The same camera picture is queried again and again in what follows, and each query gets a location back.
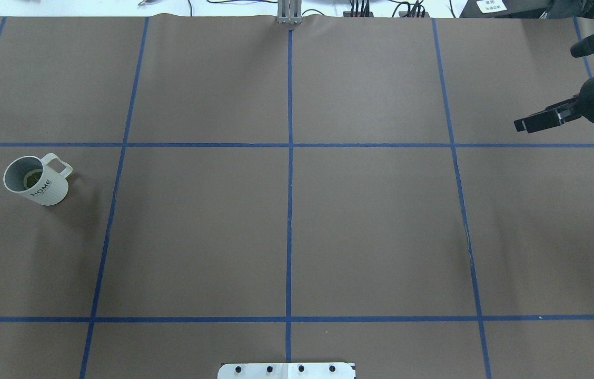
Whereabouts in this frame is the white ribbed HOME mug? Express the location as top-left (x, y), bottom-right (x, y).
top-left (3, 153), bottom-right (73, 206)

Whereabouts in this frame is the lemon slice in mug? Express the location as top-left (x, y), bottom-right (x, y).
top-left (23, 169), bottom-right (43, 189)

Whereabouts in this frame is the aluminium camera mount post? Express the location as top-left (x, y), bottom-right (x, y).
top-left (276, 0), bottom-right (303, 25)

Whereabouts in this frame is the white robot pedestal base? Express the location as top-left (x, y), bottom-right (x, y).
top-left (217, 362), bottom-right (357, 378)

